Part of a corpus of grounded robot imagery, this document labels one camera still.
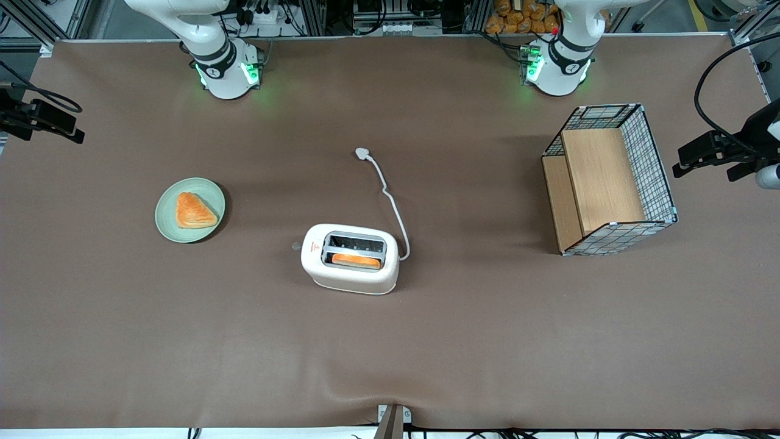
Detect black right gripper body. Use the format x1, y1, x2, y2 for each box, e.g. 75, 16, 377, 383
0, 85, 38, 126

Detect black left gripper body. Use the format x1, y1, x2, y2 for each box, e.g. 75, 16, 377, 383
740, 99, 780, 162

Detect white two-slot toaster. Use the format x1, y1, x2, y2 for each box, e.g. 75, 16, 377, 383
300, 223, 400, 296

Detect light wooden shelf insert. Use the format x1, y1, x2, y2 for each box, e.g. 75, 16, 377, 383
542, 128, 647, 254

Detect pale green plate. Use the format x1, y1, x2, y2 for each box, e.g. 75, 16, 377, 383
155, 177, 226, 243

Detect triangular golden pastry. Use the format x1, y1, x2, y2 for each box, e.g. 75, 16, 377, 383
175, 192, 219, 230

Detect bag of orange buns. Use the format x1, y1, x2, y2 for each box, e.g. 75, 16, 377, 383
486, 0, 561, 35

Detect white power strip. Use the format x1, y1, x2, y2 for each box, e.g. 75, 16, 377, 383
241, 0, 288, 26

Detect toast slice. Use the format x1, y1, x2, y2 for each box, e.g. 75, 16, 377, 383
331, 252, 383, 269

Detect brown table cover mat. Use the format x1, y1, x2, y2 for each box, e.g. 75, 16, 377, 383
0, 34, 780, 430

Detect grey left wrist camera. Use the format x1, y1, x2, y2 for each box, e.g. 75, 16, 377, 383
754, 163, 780, 190

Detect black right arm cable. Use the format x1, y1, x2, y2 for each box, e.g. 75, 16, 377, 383
0, 61, 83, 114

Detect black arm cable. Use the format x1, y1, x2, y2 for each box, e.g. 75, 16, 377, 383
0, 61, 83, 114
694, 32, 780, 153

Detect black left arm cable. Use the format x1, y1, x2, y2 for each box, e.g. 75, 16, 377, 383
694, 32, 780, 153

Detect wire basket with checked liner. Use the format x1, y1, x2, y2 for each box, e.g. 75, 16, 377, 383
541, 104, 678, 257

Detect white toaster power cord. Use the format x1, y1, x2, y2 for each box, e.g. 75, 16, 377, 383
355, 147, 411, 262

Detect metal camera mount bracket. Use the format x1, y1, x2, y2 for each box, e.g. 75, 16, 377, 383
377, 404, 413, 439

